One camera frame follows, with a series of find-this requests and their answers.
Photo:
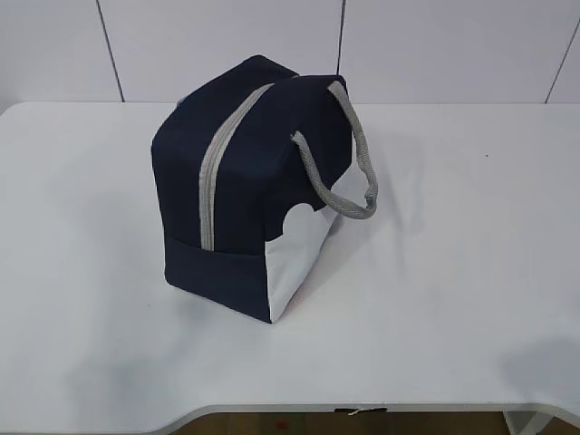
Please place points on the white table leg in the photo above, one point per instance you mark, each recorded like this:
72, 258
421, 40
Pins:
526, 422

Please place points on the black tape on table edge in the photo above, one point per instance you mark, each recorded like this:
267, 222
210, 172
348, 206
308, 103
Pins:
360, 411

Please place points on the navy blue lunch bag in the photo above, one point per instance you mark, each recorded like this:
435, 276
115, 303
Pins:
251, 171

